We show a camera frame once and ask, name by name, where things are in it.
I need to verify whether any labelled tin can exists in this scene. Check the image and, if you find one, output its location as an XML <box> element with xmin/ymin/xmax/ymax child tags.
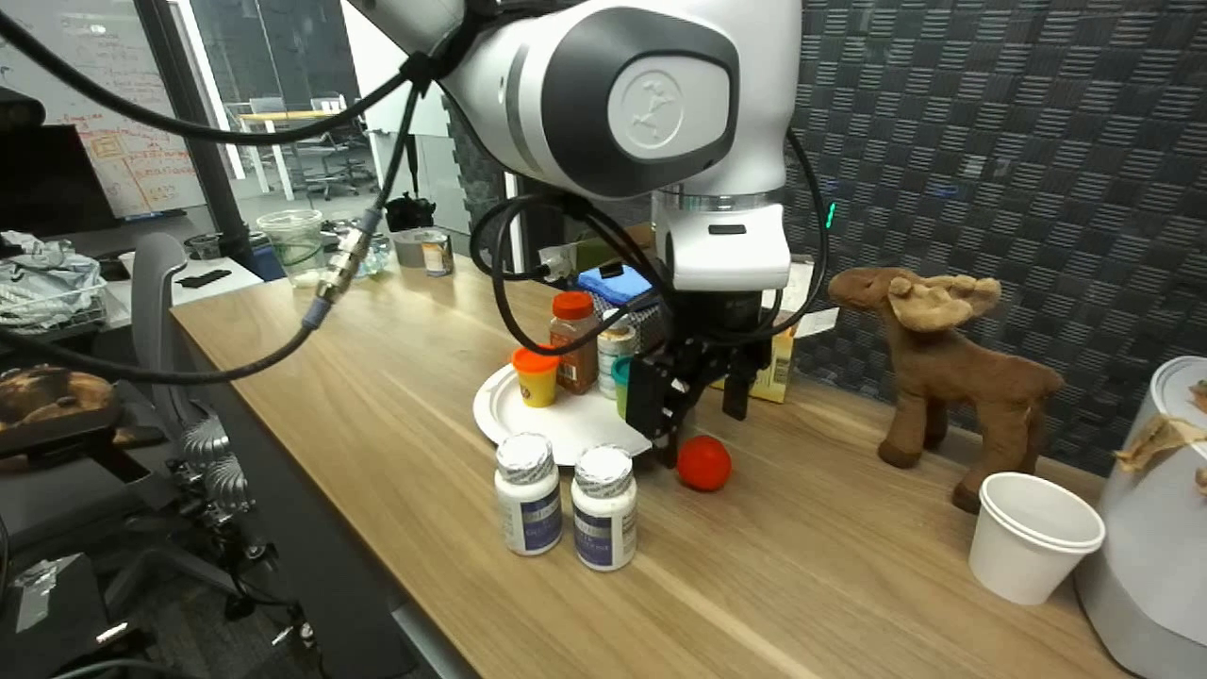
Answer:
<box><xmin>421</xmin><ymin>228</ymin><xmax>458</xmax><ymax>280</ymax></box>

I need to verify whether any small yellow tub orange lid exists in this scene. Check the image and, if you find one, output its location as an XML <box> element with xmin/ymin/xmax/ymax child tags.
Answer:
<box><xmin>510</xmin><ymin>345</ymin><xmax>565</xmax><ymax>409</ymax></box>

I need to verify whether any white pill bottle blue label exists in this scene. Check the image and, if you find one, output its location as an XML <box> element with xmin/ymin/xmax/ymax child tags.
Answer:
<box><xmin>570</xmin><ymin>446</ymin><xmax>641</xmax><ymax>578</ymax></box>
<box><xmin>491</xmin><ymin>430</ymin><xmax>565</xmax><ymax>563</ymax></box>

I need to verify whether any brown crumpled tape piece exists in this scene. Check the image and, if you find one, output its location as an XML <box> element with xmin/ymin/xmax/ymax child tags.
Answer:
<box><xmin>1113</xmin><ymin>409</ymin><xmax>1207</xmax><ymax>480</ymax></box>

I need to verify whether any black phone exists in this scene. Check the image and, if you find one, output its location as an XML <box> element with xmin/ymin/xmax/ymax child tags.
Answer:
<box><xmin>173</xmin><ymin>260</ymin><xmax>237</xmax><ymax>290</ymax></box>

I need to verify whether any thick black cable metal connector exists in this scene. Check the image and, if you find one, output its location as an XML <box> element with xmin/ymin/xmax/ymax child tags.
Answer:
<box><xmin>0</xmin><ymin>52</ymin><xmax>431</xmax><ymax>388</ymax></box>

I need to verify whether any brown spice jar orange lid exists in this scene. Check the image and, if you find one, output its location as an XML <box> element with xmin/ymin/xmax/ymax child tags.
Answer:
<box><xmin>547</xmin><ymin>290</ymin><xmax>603</xmax><ymax>394</ymax></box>

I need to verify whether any white side desk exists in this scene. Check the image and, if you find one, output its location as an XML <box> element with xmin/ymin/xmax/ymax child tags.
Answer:
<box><xmin>99</xmin><ymin>251</ymin><xmax>267</xmax><ymax>332</ymax></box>

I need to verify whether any clear plastic container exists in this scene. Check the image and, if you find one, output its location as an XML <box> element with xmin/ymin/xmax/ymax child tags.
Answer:
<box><xmin>253</xmin><ymin>205</ymin><xmax>332</xmax><ymax>281</ymax></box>

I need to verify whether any grey chair back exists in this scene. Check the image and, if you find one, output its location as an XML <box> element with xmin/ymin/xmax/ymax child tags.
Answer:
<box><xmin>128</xmin><ymin>228</ymin><xmax>198</xmax><ymax>430</ymax></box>

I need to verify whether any brown patterned cushion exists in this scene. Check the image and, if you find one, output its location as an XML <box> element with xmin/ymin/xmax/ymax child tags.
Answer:
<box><xmin>0</xmin><ymin>359</ymin><xmax>125</xmax><ymax>461</ymax></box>

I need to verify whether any white paper plate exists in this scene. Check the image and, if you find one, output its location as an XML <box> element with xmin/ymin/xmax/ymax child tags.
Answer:
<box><xmin>473</xmin><ymin>360</ymin><xmax>658</xmax><ymax>469</ymax></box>

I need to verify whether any black metal pole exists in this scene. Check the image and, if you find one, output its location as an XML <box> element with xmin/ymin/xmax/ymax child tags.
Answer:
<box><xmin>128</xmin><ymin>0</ymin><xmax>257</xmax><ymax>260</ymax></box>

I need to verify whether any red toy strawberry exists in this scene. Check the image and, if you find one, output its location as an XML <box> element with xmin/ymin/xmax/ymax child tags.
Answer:
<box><xmin>674</xmin><ymin>435</ymin><xmax>737</xmax><ymax>496</ymax></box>

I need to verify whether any white paper cup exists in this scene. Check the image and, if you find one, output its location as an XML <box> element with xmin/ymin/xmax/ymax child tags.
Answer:
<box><xmin>965</xmin><ymin>471</ymin><xmax>1113</xmax><ymax>609</ymax></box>

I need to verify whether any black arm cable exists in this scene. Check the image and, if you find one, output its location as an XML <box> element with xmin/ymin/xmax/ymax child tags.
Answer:
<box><xmin>0</xmin><ymin>10</ymin><xmax>427</xmax><ymax>143</ymax></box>

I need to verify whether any silver corrugated hose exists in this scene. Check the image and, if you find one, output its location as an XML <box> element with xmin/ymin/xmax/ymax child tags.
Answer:
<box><xmin>165</xmin><ymin>394</ymin><xmax>260</xmax><ymax>521</ymax></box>

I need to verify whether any brown plush moose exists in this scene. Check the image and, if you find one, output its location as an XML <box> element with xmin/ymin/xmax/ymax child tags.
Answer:
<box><xmin>828</xmin><ymin>264</ymin><xmax>1071</xmax><ymax>516</ymax></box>

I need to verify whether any grey cloth pile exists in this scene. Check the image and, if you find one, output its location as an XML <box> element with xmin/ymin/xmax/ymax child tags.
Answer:
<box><xmin>0</xmin><ymin>227</ymin><xmax>115</xmax><ymax>342</ymax></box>

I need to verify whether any small black object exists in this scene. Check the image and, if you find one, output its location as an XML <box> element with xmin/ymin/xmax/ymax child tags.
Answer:
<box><xmin>383</xmin><ymin>188</ymin><xmax>441</xmax><ymax>233</ymax></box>

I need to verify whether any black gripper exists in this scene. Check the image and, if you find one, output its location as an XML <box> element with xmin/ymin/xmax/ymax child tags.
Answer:
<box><xmin>624</xmin><ymin>290</ymin><xmax>784</xmax><ymax>471</ymax></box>

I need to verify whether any black monitor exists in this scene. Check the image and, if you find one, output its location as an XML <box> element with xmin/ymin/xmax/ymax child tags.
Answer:
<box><xmin>0</xmin><ymin>88</ymin><xmax>125</xmax><ymax>228</ymax></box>

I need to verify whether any thin black looped cable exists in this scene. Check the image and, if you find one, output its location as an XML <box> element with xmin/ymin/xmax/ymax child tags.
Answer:
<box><xmin>470</xmin><ymin>183</ymin><xmax>674</xmax><ymax>360</ymax></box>

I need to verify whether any open yellow tea box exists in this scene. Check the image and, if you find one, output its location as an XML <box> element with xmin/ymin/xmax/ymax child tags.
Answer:
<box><xmin>751</xmin><ymin>255</ymin><xmax>845</xmax><ymax>406</ymax></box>

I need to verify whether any black wheeled chair base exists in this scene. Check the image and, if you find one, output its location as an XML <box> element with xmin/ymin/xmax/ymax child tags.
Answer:
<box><xmin>72</xmin><ymin>500</ymin><xmax>332</xmax><ymax>679</ymax></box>

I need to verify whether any large white cylindrical container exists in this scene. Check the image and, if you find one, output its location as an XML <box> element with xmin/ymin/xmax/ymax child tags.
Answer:
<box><xmin>1076</xmin><ymin>355</ymin><xmax>1207</xmax><ymax>679</ymax></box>

